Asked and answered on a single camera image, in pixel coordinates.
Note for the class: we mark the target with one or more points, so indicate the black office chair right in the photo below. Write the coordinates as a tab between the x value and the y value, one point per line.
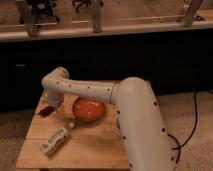
82	2

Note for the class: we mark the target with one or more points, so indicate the white plastic bottle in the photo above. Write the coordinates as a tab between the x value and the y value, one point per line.
50	146

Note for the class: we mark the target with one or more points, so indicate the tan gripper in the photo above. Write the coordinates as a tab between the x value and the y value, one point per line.
60	112

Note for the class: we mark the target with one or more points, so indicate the black office chair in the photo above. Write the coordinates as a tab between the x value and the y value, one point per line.
43	11
82	2

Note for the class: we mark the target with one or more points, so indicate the orange ceramic bowl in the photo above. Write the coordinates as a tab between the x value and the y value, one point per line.
86	110

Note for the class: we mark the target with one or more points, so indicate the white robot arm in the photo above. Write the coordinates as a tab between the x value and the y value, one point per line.
142	127

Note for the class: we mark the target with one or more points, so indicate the wooden table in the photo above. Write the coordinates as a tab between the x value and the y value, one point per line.
90	146

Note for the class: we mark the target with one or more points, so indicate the black office chair left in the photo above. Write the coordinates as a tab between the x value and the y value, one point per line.
43	11

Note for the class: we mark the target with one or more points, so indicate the red chili pepper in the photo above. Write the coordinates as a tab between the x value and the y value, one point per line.
46	111

